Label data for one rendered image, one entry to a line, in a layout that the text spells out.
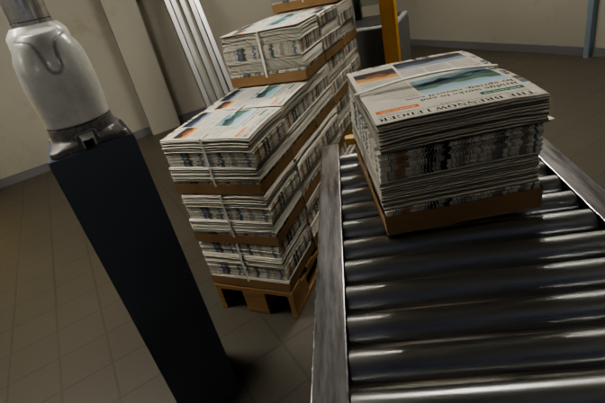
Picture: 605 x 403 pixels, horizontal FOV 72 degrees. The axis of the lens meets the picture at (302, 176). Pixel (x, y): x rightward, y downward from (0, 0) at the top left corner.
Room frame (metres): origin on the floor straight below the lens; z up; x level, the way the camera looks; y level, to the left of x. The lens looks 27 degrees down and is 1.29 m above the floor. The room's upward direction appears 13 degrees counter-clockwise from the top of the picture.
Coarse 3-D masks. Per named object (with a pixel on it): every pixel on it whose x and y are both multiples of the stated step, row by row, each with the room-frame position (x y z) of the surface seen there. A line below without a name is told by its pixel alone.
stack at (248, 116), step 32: (224, 96) 1.86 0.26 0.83; (256, 96) 1.74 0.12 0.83; (288, 96) 1.63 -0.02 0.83; (320, 96) 1.90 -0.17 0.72; (192, 128) 1.50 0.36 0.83; (224, 128) 1.42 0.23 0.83; (256, 128) 1.35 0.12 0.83; (288, 128) 1.57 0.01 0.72; (320, 128) 1.83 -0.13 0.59; (192, 160) 1.40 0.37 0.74; (224, 160) 1.34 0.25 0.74; (256, 160) 1.29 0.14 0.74; (320, 160) 1.78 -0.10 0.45; (288, 192) 1.43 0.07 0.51; (192, 224) 1.45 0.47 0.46; (224, 224) 1.38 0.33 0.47; (256, 224) 1.32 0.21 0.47; (224, 256) 1.41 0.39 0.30; (256, 256) 1.34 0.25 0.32; (288, 256) 1.34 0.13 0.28; (224, 288) 1.43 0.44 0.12; (256, 288) 1.37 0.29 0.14
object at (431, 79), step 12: (444, 72) 0.83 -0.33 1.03; (456, 72) 0.81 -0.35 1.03; (468, 72) 0.80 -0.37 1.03; (480, 72) 0.78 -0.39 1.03; (396, 84) 0.83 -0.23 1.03; (408, 84) 0.82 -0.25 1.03; (420, 84) 0.80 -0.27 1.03; (432, 84) 0.78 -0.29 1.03; (360, 96) 0.82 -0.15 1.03; (372, 96) 0.79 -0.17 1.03; (360, 108) 0.83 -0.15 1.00; (360, 120) 0.84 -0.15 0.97
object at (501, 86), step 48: (384, 96) 0.77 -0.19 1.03; (432, 96) 0.70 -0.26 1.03; (480, 96) 0.65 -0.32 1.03; (528, 96) 0.62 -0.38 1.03; (384, 144) 0.63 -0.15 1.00; (432, 144) 0.64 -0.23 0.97; (480, 144) 0.63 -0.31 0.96; (528, 144) 0.62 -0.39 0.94; (384, 192) 0.64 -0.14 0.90; (432, 192) 0.63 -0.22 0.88; (480, 192) 0.63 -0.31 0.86
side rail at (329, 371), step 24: (336, 144) 1.12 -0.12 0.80; (336, 168) 0.97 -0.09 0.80; (336, 192) 0.85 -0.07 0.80; (336, 216) 0.75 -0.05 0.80; (336, 240) 0.67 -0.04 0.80; (336, 264) 0.59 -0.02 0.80; (336, 288) 0.54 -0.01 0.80; (336, 312) 0.48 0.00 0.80; (336, 336) 0.44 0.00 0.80; (312, 360) 0.41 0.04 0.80; (336, 360) 0.40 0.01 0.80; (312, 384) 0.37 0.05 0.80; (336, 384) 0.36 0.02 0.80
